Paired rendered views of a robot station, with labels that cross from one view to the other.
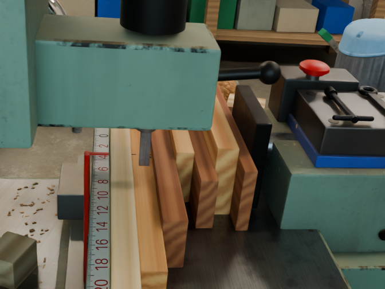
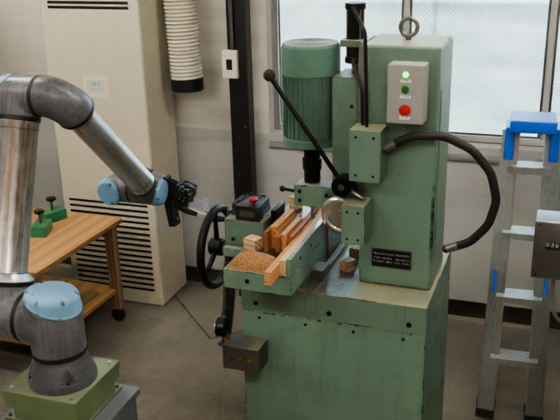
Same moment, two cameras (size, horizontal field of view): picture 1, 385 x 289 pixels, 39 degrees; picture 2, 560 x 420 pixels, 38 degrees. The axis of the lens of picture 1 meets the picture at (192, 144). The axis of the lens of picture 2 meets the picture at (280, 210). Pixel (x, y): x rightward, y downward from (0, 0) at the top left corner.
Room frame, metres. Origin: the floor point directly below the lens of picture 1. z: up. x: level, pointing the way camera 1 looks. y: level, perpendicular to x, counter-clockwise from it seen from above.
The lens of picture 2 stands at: (2.53, 1.20, 1.88)
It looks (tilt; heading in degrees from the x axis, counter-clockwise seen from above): 20 degrees down; 211
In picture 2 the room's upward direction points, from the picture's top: 1 degrees counter-clockwise
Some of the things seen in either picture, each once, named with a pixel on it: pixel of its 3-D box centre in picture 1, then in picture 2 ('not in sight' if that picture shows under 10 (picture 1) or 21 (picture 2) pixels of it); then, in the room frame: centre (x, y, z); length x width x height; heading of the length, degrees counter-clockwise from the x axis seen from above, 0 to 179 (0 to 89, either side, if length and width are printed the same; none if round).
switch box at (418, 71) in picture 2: not in sight; (407, 92); (0.50, 0.38, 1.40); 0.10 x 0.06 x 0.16; 101
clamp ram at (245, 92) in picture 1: (275, 145); (269, 217); (0.48, -0.08, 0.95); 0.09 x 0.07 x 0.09; 11
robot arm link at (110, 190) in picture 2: not in sight; (118, 187); (0.58, -0.62, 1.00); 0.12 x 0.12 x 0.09; 9
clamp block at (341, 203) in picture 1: (325, 176); (252, 226); (0.49, -0.14, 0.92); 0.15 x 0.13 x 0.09; 11
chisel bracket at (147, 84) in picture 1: (124, 79); (317, 196); (0.42, 0.06, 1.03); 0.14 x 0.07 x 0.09; 101
